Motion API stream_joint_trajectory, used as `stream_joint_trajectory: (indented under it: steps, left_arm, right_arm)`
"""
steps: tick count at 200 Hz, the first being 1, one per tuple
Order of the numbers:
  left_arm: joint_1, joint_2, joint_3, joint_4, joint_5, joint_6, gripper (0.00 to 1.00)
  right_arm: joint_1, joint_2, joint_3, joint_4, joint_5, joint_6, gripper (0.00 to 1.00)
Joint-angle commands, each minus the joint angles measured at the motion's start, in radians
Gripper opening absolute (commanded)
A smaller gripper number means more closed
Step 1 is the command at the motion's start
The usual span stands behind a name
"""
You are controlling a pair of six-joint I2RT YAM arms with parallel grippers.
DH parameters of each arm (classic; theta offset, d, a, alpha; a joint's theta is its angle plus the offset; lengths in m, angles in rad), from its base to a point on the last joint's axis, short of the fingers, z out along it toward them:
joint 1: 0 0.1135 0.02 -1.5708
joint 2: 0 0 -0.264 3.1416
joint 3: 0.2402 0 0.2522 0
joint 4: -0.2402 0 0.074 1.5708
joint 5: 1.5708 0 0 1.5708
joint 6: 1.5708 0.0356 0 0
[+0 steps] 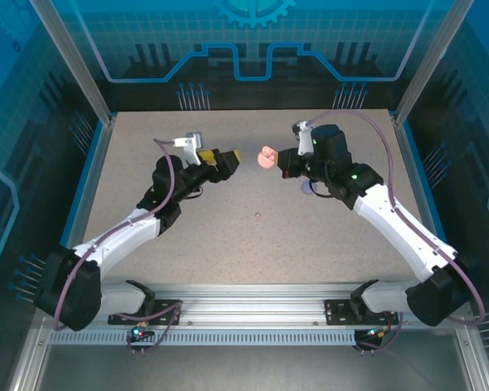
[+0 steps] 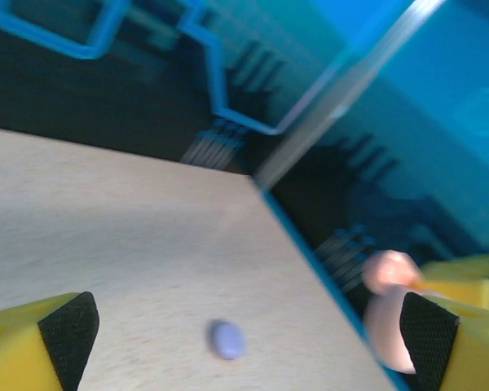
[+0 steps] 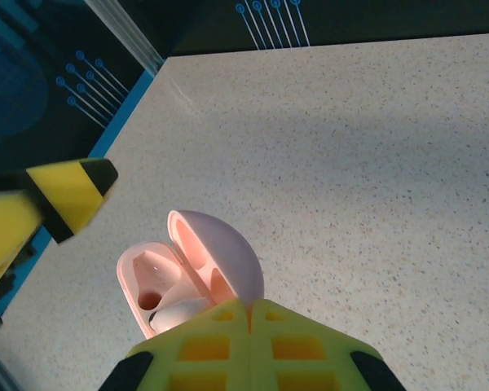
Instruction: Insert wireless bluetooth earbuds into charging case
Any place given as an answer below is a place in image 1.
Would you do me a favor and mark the pink earbud charging case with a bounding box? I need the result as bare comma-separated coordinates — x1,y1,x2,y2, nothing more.
257,146,280,169

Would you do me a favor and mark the blue table edge strip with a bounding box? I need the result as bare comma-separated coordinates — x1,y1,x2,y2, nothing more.
397,120,449,245
64,116,117,248

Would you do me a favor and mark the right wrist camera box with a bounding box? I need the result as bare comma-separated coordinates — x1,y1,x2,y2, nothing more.
291,119,317,158

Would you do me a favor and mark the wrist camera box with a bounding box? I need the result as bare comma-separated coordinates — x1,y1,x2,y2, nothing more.
291,119,317,158
172,130,205,166

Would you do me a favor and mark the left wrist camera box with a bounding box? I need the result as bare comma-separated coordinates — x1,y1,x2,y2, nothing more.
172,130,205,166

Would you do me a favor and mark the aluminium enclosure corner post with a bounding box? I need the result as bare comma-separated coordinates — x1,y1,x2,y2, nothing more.
393,0,476,125
27,0,117,125

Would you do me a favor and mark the aluminium mounting rail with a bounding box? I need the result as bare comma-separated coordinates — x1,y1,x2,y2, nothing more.
99,283,392,327

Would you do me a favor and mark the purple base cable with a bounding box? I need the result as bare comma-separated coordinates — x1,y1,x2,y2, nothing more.
124,305,183,356
352,311,404,355

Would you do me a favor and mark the slotted grey cable duct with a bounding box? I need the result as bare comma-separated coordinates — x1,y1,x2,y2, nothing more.
47,328,362,347

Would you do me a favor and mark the grey metal base plate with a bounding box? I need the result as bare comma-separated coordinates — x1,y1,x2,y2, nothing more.
32,344,474,391

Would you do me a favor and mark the aluminium frame bar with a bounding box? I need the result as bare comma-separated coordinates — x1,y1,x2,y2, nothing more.
6,315,52,391
454,325,489,391

